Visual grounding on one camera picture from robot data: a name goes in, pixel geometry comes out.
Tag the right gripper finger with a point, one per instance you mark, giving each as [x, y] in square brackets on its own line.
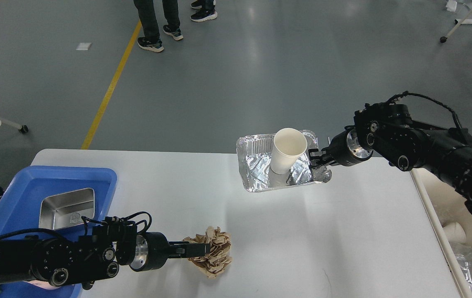
[318, 158]

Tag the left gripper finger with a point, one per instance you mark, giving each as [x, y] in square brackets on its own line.
[188, 250]

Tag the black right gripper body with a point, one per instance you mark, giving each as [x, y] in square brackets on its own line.
[346, 150]

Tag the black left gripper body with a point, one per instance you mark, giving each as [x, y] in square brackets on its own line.
[152, 250]

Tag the white paper cup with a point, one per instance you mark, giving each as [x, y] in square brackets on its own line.
[288, 145]
[455, 233]

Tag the brown paper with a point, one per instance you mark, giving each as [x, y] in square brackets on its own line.
[218, 257]

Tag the aluminium foil tray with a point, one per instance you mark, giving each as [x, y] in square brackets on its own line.
[254, 157]

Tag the stainless steel rectangular tray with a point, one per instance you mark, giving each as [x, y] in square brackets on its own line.
[65, 210]

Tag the pink mug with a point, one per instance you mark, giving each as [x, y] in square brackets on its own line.
[43, 284]

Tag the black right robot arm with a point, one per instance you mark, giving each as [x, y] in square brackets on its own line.
[387, 129]

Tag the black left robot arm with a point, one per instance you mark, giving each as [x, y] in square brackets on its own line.
[40, 254]

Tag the beige plastic bin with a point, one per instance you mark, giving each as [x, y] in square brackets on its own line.
[444, 206]

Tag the white paper cup in bin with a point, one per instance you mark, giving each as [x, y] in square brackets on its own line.
[455, 233]

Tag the blue plastic tray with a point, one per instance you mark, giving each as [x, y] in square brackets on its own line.
[20, 208]

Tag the white office chair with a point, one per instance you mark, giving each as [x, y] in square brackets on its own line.
[20, 127]

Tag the person in grey trousers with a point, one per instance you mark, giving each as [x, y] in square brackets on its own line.
[146, 12]

